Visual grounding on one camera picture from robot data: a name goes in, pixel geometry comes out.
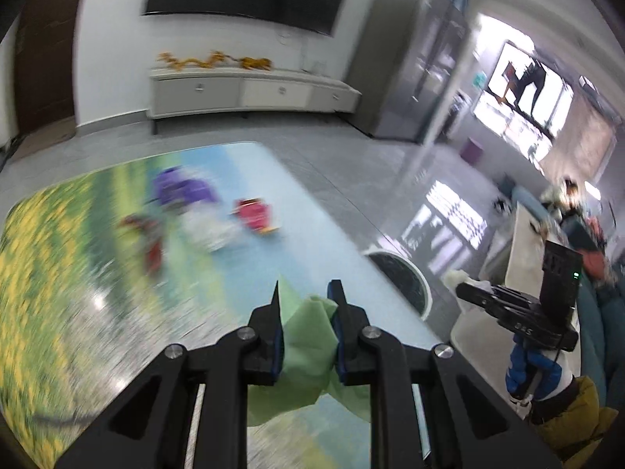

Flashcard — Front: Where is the white tissue plastic bag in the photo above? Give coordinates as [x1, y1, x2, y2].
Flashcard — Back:
[181, 203, 241, 252]

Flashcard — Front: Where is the purple plastic bag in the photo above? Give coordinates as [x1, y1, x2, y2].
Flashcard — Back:
[152, 166, 220, 208]

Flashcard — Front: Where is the pink white wrapper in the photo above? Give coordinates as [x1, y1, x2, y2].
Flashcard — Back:
[233, 198, 278, 235]

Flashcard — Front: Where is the round white trash bin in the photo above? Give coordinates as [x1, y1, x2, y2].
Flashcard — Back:
[364, 250, 432, 321]

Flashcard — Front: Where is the right gloved hand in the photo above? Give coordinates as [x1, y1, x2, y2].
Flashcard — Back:
[505, 335, 574, 401]

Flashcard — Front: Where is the teal sofa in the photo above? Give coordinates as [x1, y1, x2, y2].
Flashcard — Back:
[509, 187, 625, 411]

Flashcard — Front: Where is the white side table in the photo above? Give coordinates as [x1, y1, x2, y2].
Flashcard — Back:
[451, 203, 568, 385]

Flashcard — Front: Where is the yellow jacket sleeve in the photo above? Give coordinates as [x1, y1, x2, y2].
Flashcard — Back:
[528, 376, 619, 468]

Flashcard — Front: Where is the purple stool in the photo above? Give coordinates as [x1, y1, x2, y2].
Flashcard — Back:
[460, 138, 484, 166]

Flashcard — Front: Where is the brown door mat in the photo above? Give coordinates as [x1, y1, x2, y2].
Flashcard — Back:
[12, 118, 76, 160]

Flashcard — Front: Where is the grey double door refrigerator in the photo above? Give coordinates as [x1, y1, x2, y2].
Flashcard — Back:
[345, 0, 468, 144]

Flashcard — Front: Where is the white TV cabinet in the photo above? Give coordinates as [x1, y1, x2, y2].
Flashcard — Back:
[146, 67, 361, 122]

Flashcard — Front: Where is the golden dragon ornament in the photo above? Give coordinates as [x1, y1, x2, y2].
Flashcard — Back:
[157, 51, 237, 71]

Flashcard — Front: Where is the golden tiger ornament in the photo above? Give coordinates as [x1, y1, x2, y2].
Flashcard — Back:
[237, 57, 273, 71]

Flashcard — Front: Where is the dark brown entrance door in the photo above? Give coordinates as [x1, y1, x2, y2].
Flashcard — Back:
[14, 0, 79, 133]

